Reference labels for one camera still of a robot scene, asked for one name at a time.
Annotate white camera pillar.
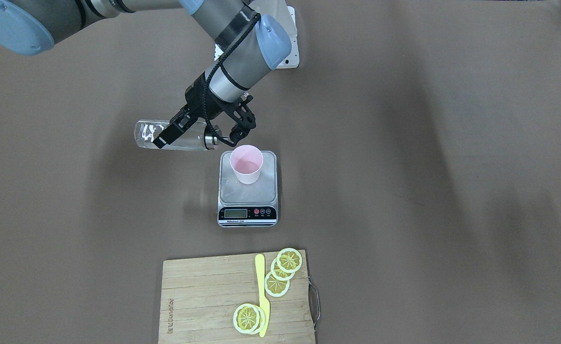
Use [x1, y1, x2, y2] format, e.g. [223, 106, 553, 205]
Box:
[214, 0, 299, 70]

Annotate lemon slice behind front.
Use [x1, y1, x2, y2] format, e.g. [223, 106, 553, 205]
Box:
[249, 305, 267, 335]

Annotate glass sauce bottle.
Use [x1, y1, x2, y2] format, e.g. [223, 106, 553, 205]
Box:
[134, 119, 221, 151]

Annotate bamboo cutting board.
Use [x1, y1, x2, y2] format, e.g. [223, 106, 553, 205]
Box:
[158, 253, 317, 344]

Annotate lemon slice lower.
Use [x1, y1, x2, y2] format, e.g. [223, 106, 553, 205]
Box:
[264, 272, 290, 298]

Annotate silver kitchen scale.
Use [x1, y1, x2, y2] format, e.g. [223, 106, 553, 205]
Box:
[217, 150, 280, 228]

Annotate pink plastic cup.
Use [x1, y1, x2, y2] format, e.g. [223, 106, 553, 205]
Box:
[230, 145, 264, 184]

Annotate yellow plastic knife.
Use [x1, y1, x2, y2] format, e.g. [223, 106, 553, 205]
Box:
[254, 253, 271, 338]

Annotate lemon slice middle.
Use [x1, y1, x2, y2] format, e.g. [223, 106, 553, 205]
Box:
[271, 258, 295, 281]

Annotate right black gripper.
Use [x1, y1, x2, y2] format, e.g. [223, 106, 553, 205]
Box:
[152, 74, 256, 149]

